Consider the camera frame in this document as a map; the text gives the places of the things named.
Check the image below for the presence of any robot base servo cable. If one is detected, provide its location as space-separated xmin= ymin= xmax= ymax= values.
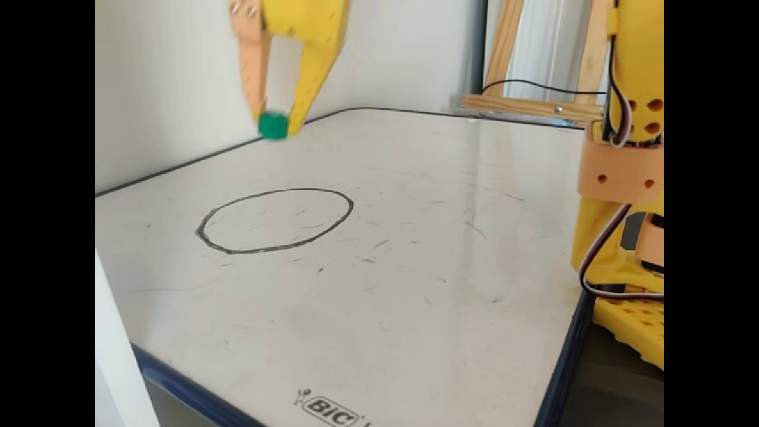
xmin=578 ymin=202 xmax=665 ymax=301

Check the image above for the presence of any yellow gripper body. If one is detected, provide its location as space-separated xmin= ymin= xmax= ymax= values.
xmin=260 ymin=0 xmax=352 ymax=47

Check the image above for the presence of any white panel board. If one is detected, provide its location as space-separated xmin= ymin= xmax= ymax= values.
xmin=95 ymin=248 xmax=161 ymax=427

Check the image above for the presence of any yellow fixed gripper finger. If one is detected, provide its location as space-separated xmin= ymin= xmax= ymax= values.
xmin=287 ymin=38 xmax=348 ymax=136

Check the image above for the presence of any wooden easel frame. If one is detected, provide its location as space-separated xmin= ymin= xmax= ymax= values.
xmin=461 ymin=0 xmax=616 ymax=126

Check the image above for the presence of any green cube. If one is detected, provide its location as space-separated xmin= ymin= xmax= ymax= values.
xmin=257 ymin=111 xmax=291 ymax=142

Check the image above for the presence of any thin black cable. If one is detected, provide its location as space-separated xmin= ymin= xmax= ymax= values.
xmin=481 ymin=79 xmax=608 ymax=97

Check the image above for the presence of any yellow robot base plate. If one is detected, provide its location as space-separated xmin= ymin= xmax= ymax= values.
xmin=592 ymin=295 xmax=665 ymax=372

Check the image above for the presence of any orange moving gripper finger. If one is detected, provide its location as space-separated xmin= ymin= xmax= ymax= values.
xmin=228 ymin=0 xmax=275 ymax=123

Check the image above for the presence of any white BIC whiteboard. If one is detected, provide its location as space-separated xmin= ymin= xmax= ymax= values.
xmin=95 ymin=107 xmax=597 ymax=427

